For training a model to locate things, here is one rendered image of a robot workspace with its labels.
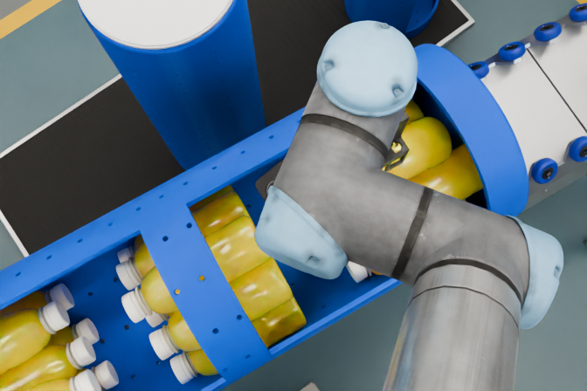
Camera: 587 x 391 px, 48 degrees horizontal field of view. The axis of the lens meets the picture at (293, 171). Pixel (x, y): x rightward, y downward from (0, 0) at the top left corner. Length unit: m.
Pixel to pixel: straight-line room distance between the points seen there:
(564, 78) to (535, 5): 1.18
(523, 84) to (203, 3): 0.57
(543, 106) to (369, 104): 0.78
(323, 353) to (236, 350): 1.19
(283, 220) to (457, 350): 0.16
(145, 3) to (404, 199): 0.75
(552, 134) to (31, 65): 1.70
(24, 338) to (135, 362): 0.20
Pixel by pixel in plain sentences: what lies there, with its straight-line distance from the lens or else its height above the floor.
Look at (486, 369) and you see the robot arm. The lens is 0.41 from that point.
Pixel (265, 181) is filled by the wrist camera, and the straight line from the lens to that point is 0.70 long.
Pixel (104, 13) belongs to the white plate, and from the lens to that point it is 1.17.
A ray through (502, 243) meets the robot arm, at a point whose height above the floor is 1.56.
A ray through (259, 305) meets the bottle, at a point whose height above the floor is 1.13.
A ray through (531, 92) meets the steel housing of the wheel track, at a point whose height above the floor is 0.93.
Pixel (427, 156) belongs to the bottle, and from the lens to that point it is 0.89.
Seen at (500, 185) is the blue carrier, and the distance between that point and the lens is 0.89.
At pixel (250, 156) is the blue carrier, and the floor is 1.20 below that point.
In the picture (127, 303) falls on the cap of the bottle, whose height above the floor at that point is 1.16.
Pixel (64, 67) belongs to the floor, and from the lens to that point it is 2.34.
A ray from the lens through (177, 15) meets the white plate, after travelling 1.14.
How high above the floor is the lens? 2.02
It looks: 75 degrees down
